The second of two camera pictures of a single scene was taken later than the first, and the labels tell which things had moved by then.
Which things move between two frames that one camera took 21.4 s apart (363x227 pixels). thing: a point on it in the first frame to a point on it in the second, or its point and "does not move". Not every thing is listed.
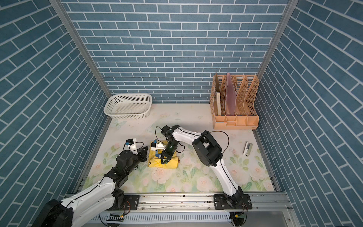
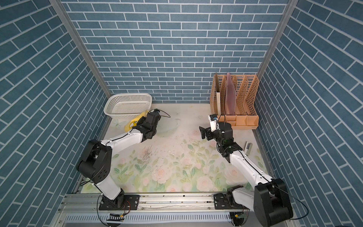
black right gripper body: [171, 146] to [215, 135]
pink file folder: [230, 97] does not move
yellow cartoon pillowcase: [155, 159] to [129, 126]
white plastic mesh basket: [128, 106] does not move
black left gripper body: [135, 159] to [140, 124]
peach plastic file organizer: [246, 87] does not move
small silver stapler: [247, 148] does not move
